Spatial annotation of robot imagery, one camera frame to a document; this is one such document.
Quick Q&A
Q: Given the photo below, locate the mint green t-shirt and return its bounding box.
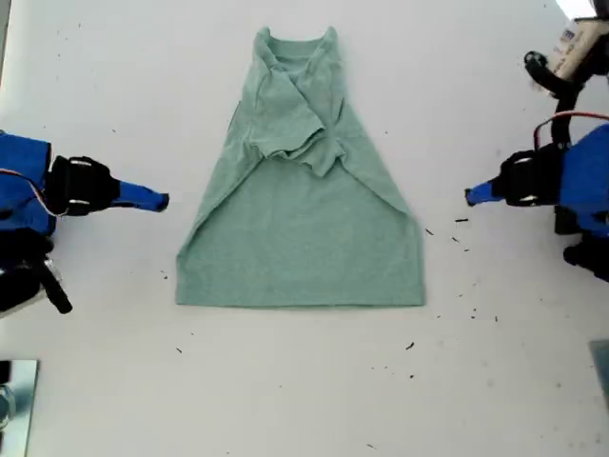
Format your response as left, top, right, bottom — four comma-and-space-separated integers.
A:
174, 26, 426, 309

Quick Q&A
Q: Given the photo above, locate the shiny steel plate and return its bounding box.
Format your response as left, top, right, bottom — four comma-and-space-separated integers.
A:
0, 359, 40, 457

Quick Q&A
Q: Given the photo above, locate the gripper red white wire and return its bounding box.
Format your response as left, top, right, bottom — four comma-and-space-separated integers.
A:
0, 168, 64, 219
531, 110, 609, 154

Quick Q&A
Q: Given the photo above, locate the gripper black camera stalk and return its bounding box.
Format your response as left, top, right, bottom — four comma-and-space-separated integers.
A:
40, 256, 74, 316
522, 50, 591, 149

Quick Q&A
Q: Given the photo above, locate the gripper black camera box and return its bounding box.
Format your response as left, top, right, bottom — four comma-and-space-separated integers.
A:
0, 254, 63, 319
546, 16, 609, 81

